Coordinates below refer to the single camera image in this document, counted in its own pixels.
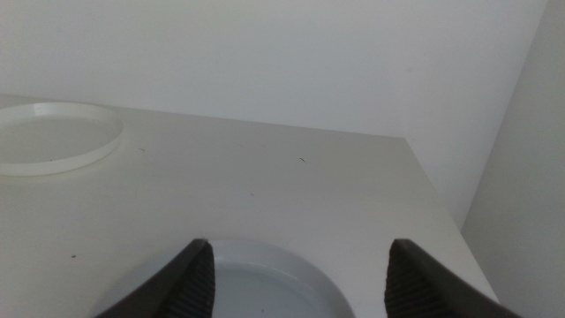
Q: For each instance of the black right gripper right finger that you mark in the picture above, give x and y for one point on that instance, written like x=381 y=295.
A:
x=424 y=291

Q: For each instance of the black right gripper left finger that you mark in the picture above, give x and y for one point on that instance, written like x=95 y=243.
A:
x=176 y=291

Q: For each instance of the pale grey shallow bowl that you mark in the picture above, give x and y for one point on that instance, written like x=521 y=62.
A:
x=273 y=287

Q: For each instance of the white shallow bowl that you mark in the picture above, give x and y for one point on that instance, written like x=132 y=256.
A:
x=57 y=141

